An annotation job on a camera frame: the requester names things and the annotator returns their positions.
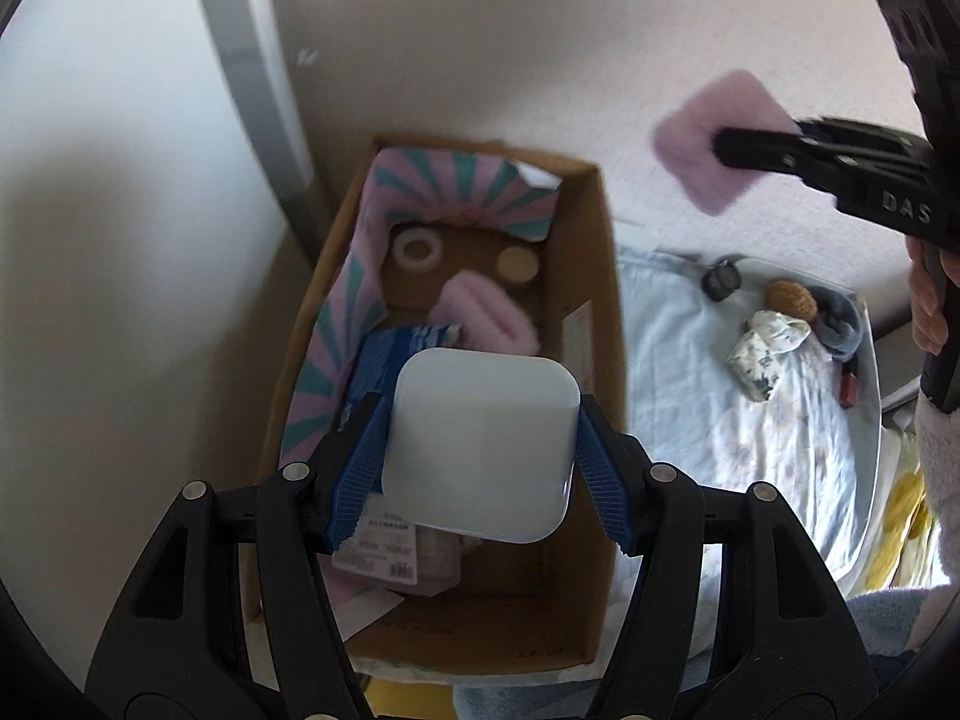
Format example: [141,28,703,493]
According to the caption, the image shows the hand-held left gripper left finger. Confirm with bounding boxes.
[84,390,391,720]

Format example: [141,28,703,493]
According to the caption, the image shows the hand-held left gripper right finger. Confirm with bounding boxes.
[574,394,880,720]

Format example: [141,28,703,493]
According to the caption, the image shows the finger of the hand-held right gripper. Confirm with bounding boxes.
[714,127,845,192]
[799,117,931,155]

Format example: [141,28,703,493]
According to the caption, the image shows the pink fluffy sock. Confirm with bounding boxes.
[651,69,797,215]
[429,270,545,353]

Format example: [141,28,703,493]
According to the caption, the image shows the blue tissue packet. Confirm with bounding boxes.
[341,322,466,436]

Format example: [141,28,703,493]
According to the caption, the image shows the cardboard box with pink print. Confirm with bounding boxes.
[259,136,623,680]

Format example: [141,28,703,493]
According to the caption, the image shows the white square case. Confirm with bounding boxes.
[381,349,582,543]

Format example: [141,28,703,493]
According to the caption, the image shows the clear tape roll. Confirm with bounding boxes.
[395,229,443,271]

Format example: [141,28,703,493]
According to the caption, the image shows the round wooden container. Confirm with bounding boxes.
[496,246,541,284]

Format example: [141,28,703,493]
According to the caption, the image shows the person's right hand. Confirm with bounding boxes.
[907,236,960,355]

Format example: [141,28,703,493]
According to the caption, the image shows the white tray with cloth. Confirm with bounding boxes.
[615,244,882,661]

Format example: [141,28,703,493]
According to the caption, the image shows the grey fuzzy sock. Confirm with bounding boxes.
[810,289,863,361]

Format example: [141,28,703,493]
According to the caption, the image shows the small black jar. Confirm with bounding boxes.
[701,259,743,302]

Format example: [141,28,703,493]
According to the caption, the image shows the brown scrunchie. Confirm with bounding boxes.
[765,281,818,323]

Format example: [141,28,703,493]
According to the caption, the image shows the yellow floral blanket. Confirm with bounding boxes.
[862,427,938,593]

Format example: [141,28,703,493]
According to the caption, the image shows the light blue fleece blanket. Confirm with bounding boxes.
[846,586,960,698]

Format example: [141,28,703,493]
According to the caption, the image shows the white door frame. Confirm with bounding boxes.
[187,0,316,263]

